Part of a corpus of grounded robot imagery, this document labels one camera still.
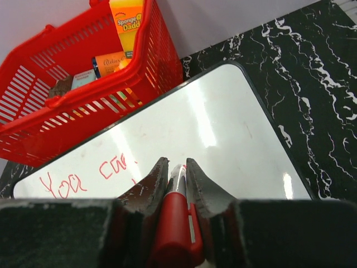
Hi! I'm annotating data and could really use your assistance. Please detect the white whiteboard with dark frame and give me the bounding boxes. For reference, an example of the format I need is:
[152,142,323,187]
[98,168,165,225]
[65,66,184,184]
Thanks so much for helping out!
[12,63,313,199]

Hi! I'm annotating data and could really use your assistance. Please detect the brown round scrubber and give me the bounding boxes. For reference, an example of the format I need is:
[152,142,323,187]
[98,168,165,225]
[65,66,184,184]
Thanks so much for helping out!
[47,75,74,99]

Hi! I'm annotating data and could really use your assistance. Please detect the light blue sponge box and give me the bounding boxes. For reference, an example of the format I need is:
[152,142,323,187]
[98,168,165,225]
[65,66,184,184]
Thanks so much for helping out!
[71,69,96,90]

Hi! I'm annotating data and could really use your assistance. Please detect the striped yellow orange sponge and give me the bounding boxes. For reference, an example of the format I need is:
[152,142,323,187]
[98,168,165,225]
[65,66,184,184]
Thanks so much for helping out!
[118,59,132,70]

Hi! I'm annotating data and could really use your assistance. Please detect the tall orange sponge pack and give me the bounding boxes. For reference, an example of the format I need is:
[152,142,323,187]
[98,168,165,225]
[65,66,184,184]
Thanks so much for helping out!
[109,0,143,59]

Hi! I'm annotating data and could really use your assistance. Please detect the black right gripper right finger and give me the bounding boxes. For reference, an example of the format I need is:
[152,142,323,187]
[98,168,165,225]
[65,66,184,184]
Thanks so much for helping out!
[186,158,356,267]

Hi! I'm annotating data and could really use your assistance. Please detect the orange tube bottle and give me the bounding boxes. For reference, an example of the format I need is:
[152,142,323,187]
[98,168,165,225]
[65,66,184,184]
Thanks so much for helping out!
[91,51,130,78]

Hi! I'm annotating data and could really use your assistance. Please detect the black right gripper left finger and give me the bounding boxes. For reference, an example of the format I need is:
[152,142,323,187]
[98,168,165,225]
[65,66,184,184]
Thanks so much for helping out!
[1,157,168,267]

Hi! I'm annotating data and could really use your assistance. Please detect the red whiteboard marker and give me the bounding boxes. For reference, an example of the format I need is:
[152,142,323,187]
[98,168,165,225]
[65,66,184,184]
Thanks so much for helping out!
[146,164,205,267]

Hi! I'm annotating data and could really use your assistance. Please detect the red plastic shopping basket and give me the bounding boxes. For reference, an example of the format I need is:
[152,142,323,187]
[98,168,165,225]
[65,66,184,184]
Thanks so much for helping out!
[1,1,182,167]

